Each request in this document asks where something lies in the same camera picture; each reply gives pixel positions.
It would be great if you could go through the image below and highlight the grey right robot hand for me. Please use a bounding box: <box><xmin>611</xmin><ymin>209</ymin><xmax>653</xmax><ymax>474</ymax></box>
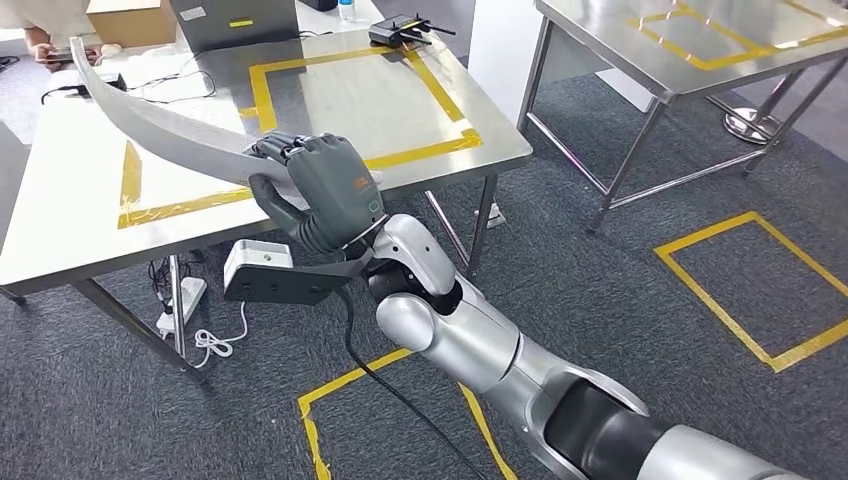
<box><xmin>246</xmin><ymin>131</ymin><xmax>389</xmax><ymax>256</ymax></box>

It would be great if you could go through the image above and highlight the long curved white plastic part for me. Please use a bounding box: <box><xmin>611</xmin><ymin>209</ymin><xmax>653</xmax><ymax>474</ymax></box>
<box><xmin>69</xmin><ymin>36</ymin><xmax>386</xmax><ymax>200</ymax></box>

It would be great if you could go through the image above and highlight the steel workbench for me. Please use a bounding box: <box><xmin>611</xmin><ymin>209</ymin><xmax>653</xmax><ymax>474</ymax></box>
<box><xmin>516</xmin><ymin>0</ymin><xmax>848</xmax><ymax>234</ymax></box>
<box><xmin>0</xmin><ymin>26</ymin><xmax>535</xmax><ymax>387</ymax></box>

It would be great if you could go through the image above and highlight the yellow tape square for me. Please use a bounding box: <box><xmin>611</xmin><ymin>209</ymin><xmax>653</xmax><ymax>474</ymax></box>
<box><xmin>625</xmin><ymin>0</ymin><xmax>848</xmax><ymax>73</ymax></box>
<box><xmin>248</xmin><ymin>46</ymin><xmax>484</xmax><ymax>171</ymax></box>
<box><xmin>117</xmin><ymin>139</ymin><xmax>256</xmax><ymax>231</ymax></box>

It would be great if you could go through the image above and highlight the floor socket box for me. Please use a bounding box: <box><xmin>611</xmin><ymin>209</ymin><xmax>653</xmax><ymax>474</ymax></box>
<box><xmin>473</xmin><ymin>201</ymin><xmax>509</xmax><ymax>231</ymax></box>

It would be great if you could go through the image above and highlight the black device with antennas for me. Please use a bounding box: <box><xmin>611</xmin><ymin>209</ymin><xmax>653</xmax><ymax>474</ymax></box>
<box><xmin>367</xmin><ymin>13</ymin><xmax>458</xmax><ymax>50</ymax></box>

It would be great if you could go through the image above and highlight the white power strip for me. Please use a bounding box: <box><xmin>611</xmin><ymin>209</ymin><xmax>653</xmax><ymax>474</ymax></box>
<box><xmin>156</xmin><ymin>276</ymin><xmax>209</xmax><ymax>336</ymax></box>

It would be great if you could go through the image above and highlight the white table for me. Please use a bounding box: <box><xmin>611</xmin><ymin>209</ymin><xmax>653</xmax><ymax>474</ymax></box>
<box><xmin>294</xmin><ymin>0</ymin><xmax>387</xmax><ymax>40</ymax></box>

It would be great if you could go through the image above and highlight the grey laptop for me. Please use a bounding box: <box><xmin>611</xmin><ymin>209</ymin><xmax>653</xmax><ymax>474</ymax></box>
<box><xmin>168</xmin><ymin>0</ymin><xmax>301</xmax><ymax>54</ymax></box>

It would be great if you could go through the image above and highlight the white pillar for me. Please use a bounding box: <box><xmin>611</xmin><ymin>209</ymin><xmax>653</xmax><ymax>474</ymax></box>
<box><xmin>466</xmin><ymin>0</ymin><xmax>655</xmax><ymax>127</ymax></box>

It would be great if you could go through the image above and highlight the black power adapter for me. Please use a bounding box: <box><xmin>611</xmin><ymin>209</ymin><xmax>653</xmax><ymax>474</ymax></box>
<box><xmin>79</xmin><ymin>71</ymin><xmax>128</xmax><ymax>94</ymax></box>

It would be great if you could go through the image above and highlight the brown cardboard box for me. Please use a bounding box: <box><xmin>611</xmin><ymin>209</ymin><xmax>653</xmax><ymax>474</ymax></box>
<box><xmin>86</xmin><ymin>0</ymin><xmax>179</xmax><ymax>49</ymax></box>

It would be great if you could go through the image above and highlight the person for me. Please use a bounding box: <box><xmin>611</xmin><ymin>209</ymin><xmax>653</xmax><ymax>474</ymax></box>
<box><xmin>0</xmin><ymin>0</ymin><xmax>106</xmax><ymax>73</ymax></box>

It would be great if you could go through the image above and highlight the chrome stanchion base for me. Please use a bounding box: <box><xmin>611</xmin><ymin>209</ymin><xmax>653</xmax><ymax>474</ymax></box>
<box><xmin>723</xmin><ymin>105</ymin><xmax>784</xmax><ymax>146</ymax></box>

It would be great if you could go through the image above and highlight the black camera bracket plate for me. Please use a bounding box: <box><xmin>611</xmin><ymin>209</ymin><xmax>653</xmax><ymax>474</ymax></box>
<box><xmin>223</xmin><ymin>248</ymin><xmax>376</xmax><ymax>307</ymax></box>

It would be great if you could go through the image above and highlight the black camera cable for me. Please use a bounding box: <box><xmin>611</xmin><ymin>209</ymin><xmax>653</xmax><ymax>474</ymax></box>
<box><xmin>334</xmin><ymin>286</ymin><xmax>490</xmax><ymax>480</ymax></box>

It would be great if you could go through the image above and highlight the white coiled cable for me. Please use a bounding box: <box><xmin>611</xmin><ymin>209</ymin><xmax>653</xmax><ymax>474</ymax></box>
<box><xmin>193</xmin><ymin>301</ymin><xmax>250</xmax><ymax>370</ymax></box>

